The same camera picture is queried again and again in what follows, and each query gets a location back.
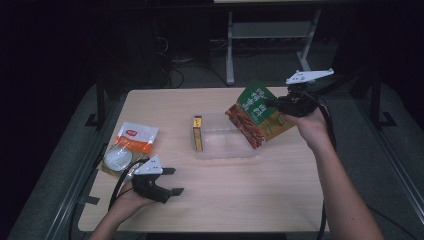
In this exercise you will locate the small yellow red packet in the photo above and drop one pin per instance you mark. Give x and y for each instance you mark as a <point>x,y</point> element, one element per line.
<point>198,133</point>

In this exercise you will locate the clear plastic container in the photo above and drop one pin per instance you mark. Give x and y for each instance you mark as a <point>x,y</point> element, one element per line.
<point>221,140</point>

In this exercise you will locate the grey tape strip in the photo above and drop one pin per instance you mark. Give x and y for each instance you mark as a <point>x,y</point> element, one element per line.
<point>90,200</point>

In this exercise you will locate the white metal stand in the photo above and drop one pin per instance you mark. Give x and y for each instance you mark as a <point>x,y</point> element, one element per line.
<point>266,30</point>

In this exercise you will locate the green snack packet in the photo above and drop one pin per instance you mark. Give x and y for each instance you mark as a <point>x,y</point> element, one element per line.
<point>258,110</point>

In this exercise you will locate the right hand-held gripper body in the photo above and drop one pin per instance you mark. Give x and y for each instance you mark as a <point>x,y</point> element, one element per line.
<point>298,100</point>

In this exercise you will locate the clear packet with white disc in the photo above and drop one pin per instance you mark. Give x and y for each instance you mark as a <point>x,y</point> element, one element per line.
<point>116,159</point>

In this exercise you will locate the white orange snack packet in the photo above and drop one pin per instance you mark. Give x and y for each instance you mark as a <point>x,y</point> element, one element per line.
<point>140,135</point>

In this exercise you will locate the person's right hand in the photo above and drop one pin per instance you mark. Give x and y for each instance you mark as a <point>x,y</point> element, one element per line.
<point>308,128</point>

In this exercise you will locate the black metal stand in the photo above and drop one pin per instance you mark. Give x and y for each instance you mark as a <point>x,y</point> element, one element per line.
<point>376,100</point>
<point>100,100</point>

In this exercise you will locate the person's left hand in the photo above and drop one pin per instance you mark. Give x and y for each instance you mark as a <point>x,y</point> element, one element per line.
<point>128,201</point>

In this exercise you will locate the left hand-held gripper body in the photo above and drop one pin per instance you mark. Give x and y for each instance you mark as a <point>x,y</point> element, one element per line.
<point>148,180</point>

